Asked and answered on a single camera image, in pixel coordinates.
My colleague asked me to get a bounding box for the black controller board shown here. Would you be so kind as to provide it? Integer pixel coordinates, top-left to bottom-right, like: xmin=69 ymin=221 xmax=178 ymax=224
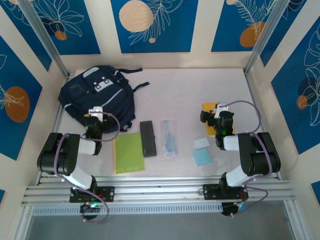
xmin=221 ymin=201 xmax=247 ymax=218
xmin=79 ymin=202 xmax=102 ymax=221

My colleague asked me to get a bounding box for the light blue sticky note pad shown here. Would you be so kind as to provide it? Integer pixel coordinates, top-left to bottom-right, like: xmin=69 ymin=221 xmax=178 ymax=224
xmin=191 ymin=147 xmax=214 ymax=167

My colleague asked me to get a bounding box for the aluminium side rail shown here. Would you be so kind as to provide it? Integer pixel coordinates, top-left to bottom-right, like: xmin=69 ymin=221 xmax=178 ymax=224
xmin=243 ymin=71 xmax=282 ymax=181
xmin=36 ymin=72 xmax=76 ymax=180

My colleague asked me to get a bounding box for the white slotted cable duct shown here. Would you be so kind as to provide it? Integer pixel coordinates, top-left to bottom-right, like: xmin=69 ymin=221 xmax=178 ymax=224
xmin=31 ymin=202 xmax=224 ymax=217

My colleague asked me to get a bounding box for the aluminium frame post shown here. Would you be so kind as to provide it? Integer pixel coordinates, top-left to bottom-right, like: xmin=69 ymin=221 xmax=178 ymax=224
xmin=18 ymin=0 xmax=71 ymax=78
xmin=244 ymin=0 xmax=294 ymax=75

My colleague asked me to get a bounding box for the clear bag of blue stationery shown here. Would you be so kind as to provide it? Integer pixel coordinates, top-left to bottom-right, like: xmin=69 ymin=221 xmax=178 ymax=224
xmin=159 ymin=118 xmax=180 ymax=161

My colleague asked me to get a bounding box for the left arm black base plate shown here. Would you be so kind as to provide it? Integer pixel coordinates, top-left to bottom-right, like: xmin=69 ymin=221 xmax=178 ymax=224
xmin=69 ymin=186 xmax=116 ymax=203

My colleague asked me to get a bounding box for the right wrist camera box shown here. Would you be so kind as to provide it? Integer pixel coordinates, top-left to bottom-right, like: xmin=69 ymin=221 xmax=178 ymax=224
xmin=214 ymin=101 xmax=231 ymax=115

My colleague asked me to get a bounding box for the green notebook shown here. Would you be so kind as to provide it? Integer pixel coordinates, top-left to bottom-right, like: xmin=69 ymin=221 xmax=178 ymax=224
xmin=113 ymin=131 xmax=146 ymax=175

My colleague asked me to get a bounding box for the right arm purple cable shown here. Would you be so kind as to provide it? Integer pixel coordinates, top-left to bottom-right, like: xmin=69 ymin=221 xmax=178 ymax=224
xmin=219 ymin=99 xmax=274 ymax=219

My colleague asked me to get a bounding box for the navy blue backpack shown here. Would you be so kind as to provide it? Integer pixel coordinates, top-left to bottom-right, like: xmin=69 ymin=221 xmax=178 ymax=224
xmin=57 ymin=65 xmax=151 ymax=135

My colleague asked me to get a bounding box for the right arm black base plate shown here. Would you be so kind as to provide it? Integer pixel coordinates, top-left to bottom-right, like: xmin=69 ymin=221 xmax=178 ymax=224
xmin=202 ymin=183 xmax=250 ymax=201

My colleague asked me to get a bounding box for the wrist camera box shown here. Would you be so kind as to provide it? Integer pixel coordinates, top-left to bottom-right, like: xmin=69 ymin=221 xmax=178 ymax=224
xmin=214 ymin=101 xmax=231 ymax=115
xmin=88 ymin=106 xmax=104 ymax=117

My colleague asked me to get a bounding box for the white sticky note pad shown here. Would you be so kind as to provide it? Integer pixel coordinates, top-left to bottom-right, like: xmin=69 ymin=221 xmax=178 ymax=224
xmin=192 ymin=137 xmax=211 ymax=150

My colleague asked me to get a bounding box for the black pencil case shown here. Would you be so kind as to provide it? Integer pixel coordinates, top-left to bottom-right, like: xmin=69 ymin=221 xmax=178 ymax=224
xmin=139 ymin=120 xmax=158 ymax=158

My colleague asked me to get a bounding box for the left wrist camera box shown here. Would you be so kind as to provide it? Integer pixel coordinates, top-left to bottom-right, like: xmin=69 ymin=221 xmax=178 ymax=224
xmin=88 ymin=106 xmax=104 ymax=117

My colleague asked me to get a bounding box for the yellow cartoon book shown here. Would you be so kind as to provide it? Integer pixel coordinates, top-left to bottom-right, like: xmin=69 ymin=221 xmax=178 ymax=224
xmin=201 ymin=102 xmax=236 ymax=138

